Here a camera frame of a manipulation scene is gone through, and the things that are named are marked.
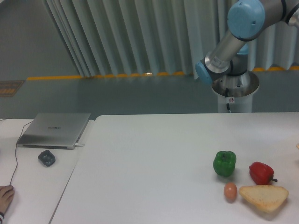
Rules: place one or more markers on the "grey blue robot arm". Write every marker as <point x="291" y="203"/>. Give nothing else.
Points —
<point x="246" y="20"/>

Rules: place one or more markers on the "slice of toasted bread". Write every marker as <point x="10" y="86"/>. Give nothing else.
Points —
<point x="266" y="198"/>

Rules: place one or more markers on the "small black plastic tray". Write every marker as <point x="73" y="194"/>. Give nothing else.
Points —
<point x="47" y="158"/>

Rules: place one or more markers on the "silver closed laptop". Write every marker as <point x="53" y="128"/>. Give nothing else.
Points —
<point x="54" y="131"/>

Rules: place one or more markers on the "white pleated curtain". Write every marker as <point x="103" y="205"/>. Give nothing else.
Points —
<point x="125" y="37"/>

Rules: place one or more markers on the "brown egg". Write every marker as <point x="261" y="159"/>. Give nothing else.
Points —
<point x="230" y="191"/>

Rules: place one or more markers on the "striped sleeve cuff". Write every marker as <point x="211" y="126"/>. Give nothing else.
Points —
<point x="1" y="217"/>

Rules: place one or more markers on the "red bell pepper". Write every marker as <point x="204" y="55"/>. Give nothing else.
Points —
<point x="261" y="173"/>

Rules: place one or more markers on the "person's bare hand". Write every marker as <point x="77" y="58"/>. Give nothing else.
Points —
<point x="6" y="197"/>

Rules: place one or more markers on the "white usb plug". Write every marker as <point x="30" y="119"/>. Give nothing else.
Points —
<point x="79" y="145"/>

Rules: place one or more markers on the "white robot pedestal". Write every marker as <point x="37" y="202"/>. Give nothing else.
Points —
<point x="235" y="93"/>

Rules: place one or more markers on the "green bell pepper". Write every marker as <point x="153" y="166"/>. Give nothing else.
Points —
<point x="224" y="163"/>

